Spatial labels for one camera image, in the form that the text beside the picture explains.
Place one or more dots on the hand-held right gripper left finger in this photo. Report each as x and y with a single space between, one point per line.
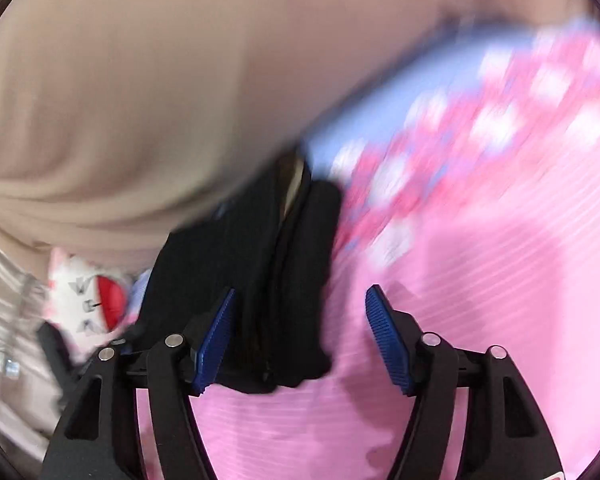
215 340

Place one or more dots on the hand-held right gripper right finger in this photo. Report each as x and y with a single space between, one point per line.
387 340

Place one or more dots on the black pants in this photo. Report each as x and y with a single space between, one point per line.
260 280

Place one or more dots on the white cartoon face pillow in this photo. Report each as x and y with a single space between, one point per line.
92 300

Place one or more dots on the pink floral bed sheet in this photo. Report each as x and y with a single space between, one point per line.
470 220

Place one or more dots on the pale floral quilt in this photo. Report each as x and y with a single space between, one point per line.
10 350

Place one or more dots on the beige blanket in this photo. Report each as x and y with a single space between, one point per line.
145 100

